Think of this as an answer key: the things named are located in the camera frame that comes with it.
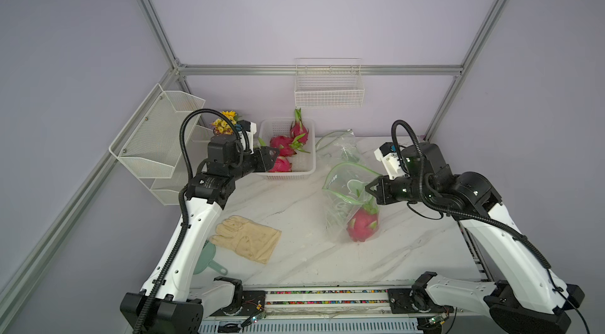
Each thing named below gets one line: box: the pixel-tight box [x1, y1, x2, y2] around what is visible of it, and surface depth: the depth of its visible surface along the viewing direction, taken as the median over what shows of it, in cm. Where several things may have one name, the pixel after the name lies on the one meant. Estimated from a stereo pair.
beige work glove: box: [209, 215, 283, 264], surface depth 89 cm
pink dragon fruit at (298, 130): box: [289, 107, 310, 145], surface depth 113 cm
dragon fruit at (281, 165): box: [267, 155, 293, 173], surface depth 100 cm
